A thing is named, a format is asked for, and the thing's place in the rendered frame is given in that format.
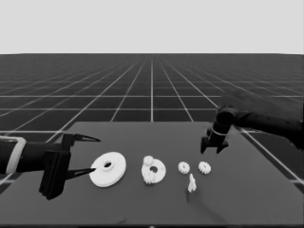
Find small white gear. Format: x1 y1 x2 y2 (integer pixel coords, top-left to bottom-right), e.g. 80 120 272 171
177 161 191 176
142 172 156 185
142 155 155 166
198 161 212 175

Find large thick white disc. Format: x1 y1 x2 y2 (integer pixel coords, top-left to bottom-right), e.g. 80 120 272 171
88 151 127 188

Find small white T-shaped piece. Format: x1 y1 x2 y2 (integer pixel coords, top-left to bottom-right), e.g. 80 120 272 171
187 173 198 193

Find white round carrier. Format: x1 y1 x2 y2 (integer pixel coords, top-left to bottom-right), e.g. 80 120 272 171
141 157 167 184

